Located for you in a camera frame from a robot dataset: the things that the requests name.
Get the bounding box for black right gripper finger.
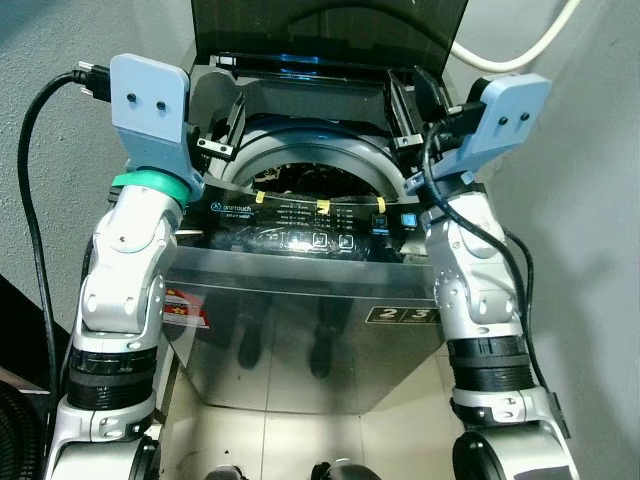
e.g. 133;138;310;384
387;72;421;153
410;64;451;113

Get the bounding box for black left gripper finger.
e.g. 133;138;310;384
225;92;249;153
196;125;238;162

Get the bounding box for silver top-load washing machine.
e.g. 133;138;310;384
160;0;473;416

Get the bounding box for dark transparent washer lid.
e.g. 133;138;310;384
190;0;471;73

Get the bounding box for red washer sticker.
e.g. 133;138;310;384
164;288;210;329

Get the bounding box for black round ribbed object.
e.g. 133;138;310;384
0;368;53;480

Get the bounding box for black robot foot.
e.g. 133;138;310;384
310;458;373;480

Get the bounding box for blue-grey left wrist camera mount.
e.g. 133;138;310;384
108;52;207;201

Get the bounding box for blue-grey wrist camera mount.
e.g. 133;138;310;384
432;72;553;196
108;52;207;201

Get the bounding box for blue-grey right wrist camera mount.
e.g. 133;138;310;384
432;72;553;196

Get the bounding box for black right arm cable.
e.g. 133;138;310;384
420;100;553;401

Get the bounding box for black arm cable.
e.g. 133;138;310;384
420;100;553;401
18;60;113;421

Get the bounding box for white water hose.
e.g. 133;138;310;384
450;0;583;69

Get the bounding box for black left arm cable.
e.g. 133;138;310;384
18;60;113;421

